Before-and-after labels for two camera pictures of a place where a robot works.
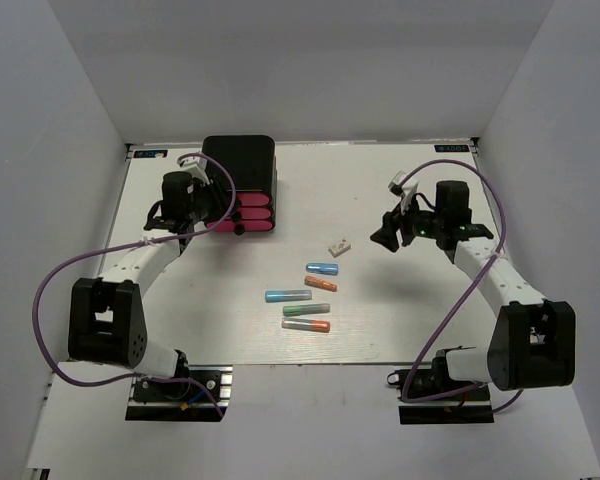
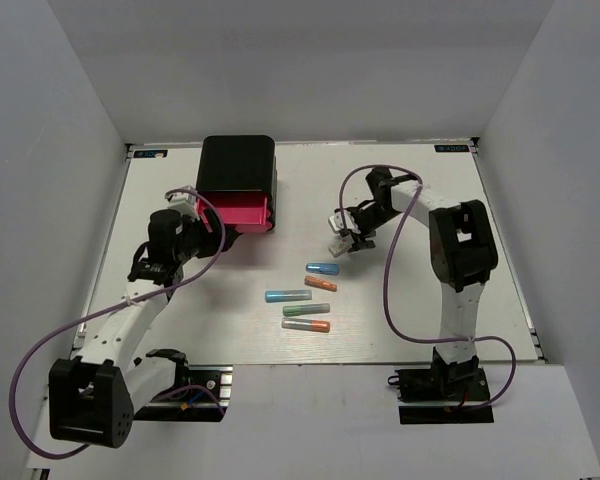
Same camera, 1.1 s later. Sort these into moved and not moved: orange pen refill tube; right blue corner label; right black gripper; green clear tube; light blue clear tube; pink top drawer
Moved: right black gripper; pink top drawer
Not moved: orange pen refill tube; light blue clear tube; right blue corner label; green clear tube
